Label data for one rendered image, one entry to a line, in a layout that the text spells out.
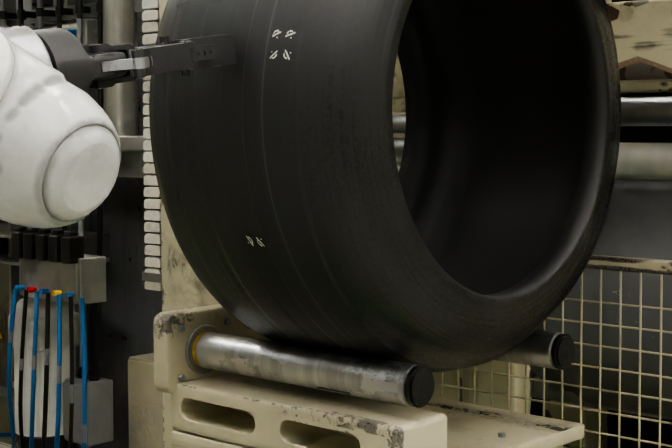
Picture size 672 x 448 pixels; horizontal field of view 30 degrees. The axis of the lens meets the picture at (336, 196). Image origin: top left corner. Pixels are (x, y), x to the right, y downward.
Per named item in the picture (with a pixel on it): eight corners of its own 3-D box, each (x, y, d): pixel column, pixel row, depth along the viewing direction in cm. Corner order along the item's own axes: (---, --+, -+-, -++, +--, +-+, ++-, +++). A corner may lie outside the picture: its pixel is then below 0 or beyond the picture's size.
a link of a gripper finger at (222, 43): (175, 40, 120) (180, 39, 120) (228, 33, 126) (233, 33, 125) (179, 71, 121) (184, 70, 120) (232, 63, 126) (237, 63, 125)
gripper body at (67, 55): (52, 28, 105) (139, 19, 112) (-4, 33, 111) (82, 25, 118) (64, 117, 106) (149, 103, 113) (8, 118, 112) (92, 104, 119)
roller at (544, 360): (367, 319, 178) (353, 345, 176) (351, 300, 176) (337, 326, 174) (580, 347, 155) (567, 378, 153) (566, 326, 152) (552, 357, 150)
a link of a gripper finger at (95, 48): (84, 45, 112) (94, 44, 111) (181, 34, 120) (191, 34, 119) (90, 89, 113) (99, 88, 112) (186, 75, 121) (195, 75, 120)
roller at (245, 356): (221, 343, 158) (203, 374, 156) (200, 323, 155) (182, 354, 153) (442, 380, 134) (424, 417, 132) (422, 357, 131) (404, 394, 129)
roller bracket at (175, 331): (152, 392, 153) (151, 312, 152) (366, 349, 182) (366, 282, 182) (170, 396, 151) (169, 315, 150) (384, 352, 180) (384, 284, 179)
